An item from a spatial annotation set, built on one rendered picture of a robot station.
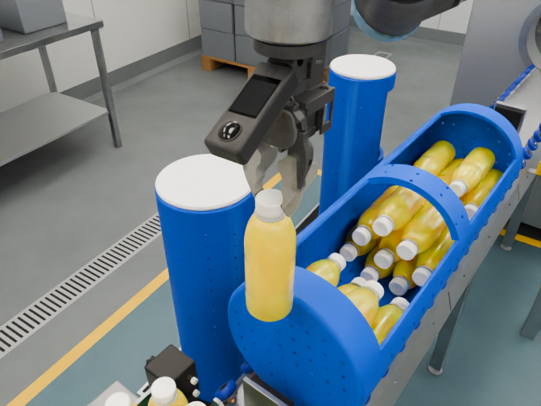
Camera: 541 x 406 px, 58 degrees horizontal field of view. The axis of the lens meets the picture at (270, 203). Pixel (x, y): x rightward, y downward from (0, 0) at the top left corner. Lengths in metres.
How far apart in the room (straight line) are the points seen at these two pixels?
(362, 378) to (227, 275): 0.73
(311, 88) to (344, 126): 1.61
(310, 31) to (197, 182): 0.93
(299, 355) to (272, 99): 0.48
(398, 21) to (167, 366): 0.71
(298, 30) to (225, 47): 4.37
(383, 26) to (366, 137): 1.60
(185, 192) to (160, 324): 1.15
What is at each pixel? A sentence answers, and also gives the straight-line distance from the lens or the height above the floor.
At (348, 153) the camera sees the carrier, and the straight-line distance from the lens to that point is 2.23.
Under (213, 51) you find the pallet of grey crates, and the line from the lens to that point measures 4.96.
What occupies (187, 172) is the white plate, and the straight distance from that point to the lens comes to 1.43.
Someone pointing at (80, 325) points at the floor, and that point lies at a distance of 2.50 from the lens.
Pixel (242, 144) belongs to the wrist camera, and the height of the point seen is 1.56.
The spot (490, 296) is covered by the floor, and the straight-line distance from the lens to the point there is 2.69.
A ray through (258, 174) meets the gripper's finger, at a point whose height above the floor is 1.47.
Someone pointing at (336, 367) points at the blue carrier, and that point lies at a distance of 0.81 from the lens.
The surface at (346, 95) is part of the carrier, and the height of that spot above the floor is 0.95.
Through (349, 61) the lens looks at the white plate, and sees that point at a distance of 2.24.
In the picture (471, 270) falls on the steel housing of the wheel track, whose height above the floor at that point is 0.86.
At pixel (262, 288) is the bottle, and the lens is 0.67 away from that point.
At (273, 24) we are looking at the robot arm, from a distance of 0.49.
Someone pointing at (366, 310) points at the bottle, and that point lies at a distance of 0.89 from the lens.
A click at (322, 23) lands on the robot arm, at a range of 0.50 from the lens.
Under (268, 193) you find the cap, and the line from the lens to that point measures 0.61.
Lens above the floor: 1.79
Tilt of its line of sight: 36 degrees down
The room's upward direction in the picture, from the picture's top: straight up
